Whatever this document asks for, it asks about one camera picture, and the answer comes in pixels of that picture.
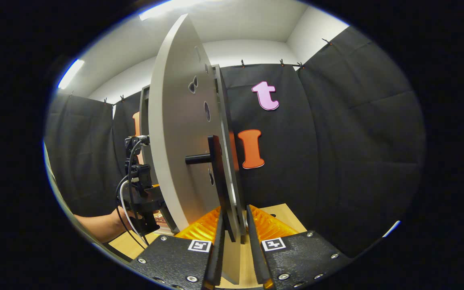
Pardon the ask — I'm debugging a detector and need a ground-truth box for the ceiling light near wall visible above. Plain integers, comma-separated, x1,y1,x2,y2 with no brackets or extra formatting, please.
58,59,85,89

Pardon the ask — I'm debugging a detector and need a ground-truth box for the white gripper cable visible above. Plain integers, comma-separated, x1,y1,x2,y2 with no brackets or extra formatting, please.
120,180,144,238

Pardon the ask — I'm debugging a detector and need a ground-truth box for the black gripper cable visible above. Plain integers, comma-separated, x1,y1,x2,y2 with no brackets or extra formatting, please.
115,139,150,248

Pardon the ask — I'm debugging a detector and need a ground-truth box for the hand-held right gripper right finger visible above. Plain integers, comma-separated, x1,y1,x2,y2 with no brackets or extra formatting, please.
246,205,354,290

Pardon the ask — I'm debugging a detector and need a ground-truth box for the long ceiling light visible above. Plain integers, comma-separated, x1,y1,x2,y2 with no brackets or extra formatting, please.
139,0,232,21

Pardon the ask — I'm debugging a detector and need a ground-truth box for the beige cabinet door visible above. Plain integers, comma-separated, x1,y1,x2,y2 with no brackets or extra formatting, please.
148,14,245,285

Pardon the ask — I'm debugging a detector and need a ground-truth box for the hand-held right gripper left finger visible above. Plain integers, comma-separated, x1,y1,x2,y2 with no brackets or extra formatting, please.
128,206,227,290

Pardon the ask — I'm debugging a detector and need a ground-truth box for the black backdrop cloth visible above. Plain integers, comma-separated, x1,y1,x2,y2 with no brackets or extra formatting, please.
43,26,428,258

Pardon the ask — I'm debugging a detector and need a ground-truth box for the dark grey cabinet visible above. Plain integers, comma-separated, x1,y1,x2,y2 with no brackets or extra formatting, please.
139,64,247,242

